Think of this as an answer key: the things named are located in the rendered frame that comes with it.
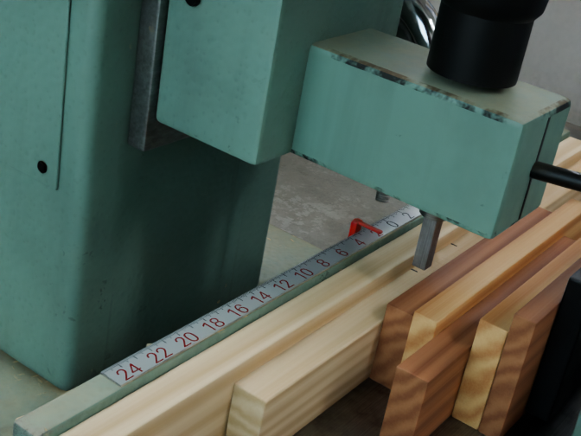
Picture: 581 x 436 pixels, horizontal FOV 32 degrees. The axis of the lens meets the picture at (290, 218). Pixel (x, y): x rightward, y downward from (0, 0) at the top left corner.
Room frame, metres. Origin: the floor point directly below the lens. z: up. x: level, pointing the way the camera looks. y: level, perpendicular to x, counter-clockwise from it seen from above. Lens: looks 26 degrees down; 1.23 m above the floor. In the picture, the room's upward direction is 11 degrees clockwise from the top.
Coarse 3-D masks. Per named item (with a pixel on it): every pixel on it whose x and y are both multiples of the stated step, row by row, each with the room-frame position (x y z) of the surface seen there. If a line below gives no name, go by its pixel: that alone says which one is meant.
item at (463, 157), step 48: (336, 48) 0.56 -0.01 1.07; (384, 48) 0.58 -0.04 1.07; (336, 96) 0.55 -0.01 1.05; (384, 96) 0.53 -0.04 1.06; (432, 96) 0.52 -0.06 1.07; (480, 96) 0.52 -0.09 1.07; (528, 96) 0.54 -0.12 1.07; (336, 144) 0.54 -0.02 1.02; (384, 144) 0.53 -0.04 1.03; (432, 144) 0.51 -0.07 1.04; (480, 144) 0.50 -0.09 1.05; (528, 144) 0.50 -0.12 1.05; (384, 192) 0.53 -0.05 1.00; (432, 192) 0.51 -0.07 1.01; (480, 192) 0.50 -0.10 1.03; (528, 192) 0.52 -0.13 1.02
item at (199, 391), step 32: (576, 160) 0.80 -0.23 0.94; (448, 224) 0.61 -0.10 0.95; (384, 256) 0.55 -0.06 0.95; (320, 288) 0.49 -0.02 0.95; (352, 288) 0.50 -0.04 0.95; (256, 320) 0.45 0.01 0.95; (288, 320) 0.45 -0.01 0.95; (320, 320) 0.47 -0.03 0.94; (224, 352) 0.41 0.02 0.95; (256, 352) 0.42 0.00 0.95; (160, 384) 0.38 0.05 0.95; (192, 384) 0.38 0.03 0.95; (224, 384) 0.40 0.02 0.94; (96, 416) 0.35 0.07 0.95; (128, 416) 0.35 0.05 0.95; (160, 416) 0.36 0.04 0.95; (192, 416) 0.38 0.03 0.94; (224, 416) 0.40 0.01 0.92
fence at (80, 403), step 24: (384, 240) 0.56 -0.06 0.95; (336, 264) 0.52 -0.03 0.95; (264, 312) 0.46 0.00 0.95; (216, 336) 0.42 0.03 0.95; (168, 360) 0.39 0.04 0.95; (96, 384) 0.36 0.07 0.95; (144, 384) 0.38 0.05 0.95; (48, 408) 0.34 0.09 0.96; (72, 408) 0.35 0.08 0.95; (96, 408) 0.35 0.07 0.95; (24, 432) 0.33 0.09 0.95; (48, 432) 0.33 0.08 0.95
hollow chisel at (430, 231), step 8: (424, 224) 0.54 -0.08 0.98; (432, 224) 0.54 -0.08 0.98; (440, 224) 0.54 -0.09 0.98; (424, 232) 0.54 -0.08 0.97; (432, 232) 0.54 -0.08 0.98; (424, 240) 0.54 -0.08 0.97; (432, 240) 0.54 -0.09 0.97; (416, 248) 0.54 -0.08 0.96; (424, 248) 0.54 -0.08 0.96; (432, 248) 0.54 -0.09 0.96; (416, 256) 0.54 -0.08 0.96; (424, 256) 0.54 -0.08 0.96; (432, 256) 0.54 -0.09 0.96; (416, 264) 0.54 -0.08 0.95; (424, 264) 0.54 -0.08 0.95
